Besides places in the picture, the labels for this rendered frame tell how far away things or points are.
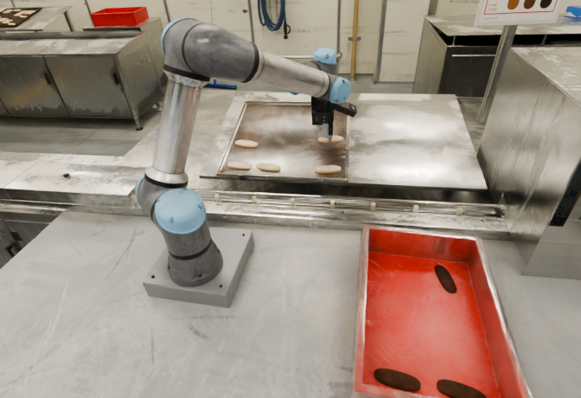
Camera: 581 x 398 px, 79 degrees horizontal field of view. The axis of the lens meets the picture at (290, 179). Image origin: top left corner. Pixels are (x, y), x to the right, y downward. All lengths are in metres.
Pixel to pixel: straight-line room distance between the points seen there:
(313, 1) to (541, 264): 4.05
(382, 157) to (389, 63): 3.24
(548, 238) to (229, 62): 0.90
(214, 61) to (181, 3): 4.35
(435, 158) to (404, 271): 0.52
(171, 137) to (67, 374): 0.61
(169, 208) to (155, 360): 0.36
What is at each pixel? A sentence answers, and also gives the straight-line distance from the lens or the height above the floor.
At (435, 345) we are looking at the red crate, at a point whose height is 0.82.
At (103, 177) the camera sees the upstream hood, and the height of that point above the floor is 0.92.
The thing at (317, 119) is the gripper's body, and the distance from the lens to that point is 1.32.
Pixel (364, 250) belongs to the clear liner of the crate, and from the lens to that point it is 1.00.
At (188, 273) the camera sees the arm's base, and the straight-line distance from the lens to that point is 0.99.
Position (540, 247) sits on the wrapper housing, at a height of 0.94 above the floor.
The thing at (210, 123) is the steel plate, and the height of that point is 0.82.
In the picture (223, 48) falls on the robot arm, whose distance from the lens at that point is 0.82.
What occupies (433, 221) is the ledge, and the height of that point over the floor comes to 0.86.
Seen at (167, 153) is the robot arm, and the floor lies 1.19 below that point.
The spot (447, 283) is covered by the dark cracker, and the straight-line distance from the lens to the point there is 1.09.
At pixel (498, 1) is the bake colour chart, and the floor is 1.37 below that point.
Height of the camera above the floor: 1.64
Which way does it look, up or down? 35 degrees down
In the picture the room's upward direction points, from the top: 3 degrees counter-clockwise
